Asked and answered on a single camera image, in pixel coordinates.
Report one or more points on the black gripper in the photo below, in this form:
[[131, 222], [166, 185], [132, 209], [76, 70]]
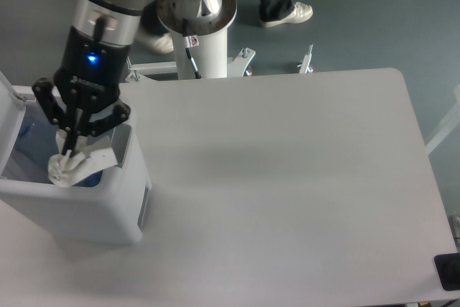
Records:
[[94, 70]]

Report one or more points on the clear crushed plastic bottle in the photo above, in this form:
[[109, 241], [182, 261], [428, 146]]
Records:
[[34, 145]]

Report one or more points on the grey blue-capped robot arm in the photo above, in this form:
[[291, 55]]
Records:
[[114, 22]]

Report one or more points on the white plastic trash can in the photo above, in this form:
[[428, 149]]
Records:
[[108, 206]]

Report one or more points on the person's white sneaker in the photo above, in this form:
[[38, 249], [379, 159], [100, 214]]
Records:
[[158, 44], [301, 13]]

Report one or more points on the black device at table edge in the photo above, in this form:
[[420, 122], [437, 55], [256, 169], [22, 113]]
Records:
[[447, 266]]

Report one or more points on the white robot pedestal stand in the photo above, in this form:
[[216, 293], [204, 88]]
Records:
[[199, 33]]

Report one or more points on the white table leg frame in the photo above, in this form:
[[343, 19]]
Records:
[[448, 123]]

